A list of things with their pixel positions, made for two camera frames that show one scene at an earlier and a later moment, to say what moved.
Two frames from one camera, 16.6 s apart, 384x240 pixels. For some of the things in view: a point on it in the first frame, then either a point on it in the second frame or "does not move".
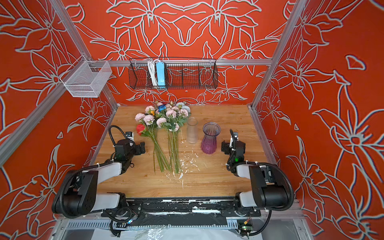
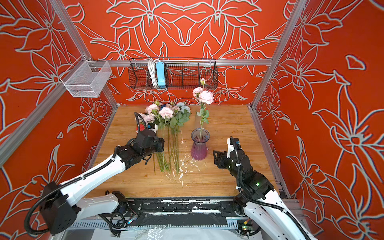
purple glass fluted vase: [209, 142] → [200, 137]
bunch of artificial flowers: [161, 124] does not move
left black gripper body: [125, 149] → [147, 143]
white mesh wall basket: [86, 78] does not move
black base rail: [187, 211] does not move
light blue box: [160, 74] does not move
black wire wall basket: [180, 74] does not move
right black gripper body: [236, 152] → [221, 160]
